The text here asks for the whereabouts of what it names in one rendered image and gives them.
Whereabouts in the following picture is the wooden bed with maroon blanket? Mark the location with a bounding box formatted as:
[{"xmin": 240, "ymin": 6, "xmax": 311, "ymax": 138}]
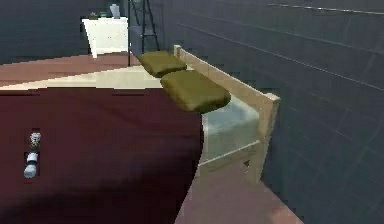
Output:
[{"xmin": 0, "ymin": 44, "xmax": 281, "ymax": 224}]

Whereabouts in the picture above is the black metal shelf frame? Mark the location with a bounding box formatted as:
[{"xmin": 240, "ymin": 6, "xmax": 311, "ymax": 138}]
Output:
[{"xmin": 127, "ymin": 0, "xmax": 161, "ymax": 67}]

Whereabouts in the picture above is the white bedside table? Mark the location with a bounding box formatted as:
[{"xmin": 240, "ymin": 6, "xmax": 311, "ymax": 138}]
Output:
[{"xmin": 81, "ymin": 16, "xmax": 130, "ymax": 59}]

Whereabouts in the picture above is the grey vase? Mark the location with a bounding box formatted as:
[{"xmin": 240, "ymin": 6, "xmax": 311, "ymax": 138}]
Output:
[{"xmin": 109, "ymin": 3, "xmax": 121, "ymax": 20}]

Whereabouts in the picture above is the olive green pillow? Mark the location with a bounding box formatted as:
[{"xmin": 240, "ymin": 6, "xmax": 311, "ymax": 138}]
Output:
[
  {"xmin": 159, "ymin": 69, "xmax": 232, "ymax": 114},
  {"xmin": 137, "ymin": 50, "xmax": 188, "ymax": 79}
]

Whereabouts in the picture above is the grey white spray bottle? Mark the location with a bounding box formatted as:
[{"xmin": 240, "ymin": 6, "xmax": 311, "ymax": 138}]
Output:
[{"xmin": 23, "ymin": 132, "xmax": 42, "ymax": 179}]

